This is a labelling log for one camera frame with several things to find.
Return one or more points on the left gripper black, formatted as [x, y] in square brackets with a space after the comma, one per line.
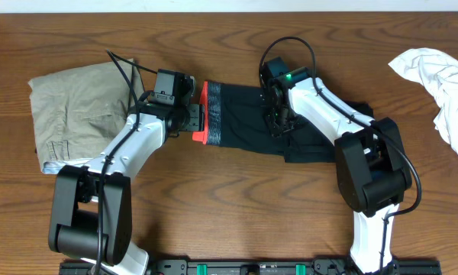
[196, 118]

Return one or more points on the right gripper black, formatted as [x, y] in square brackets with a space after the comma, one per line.
[275, 129]

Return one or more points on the black leggings with red waistband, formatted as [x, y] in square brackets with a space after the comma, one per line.
[234, 117]

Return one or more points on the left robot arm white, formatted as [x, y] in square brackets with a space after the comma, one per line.
[91, 218]

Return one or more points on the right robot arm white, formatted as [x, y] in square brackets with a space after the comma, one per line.
[372, 177]

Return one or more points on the folded khaki pants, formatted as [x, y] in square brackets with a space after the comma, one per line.
[78, 112]

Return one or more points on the white crumpled shirt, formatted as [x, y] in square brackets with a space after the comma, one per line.
[437, 72]

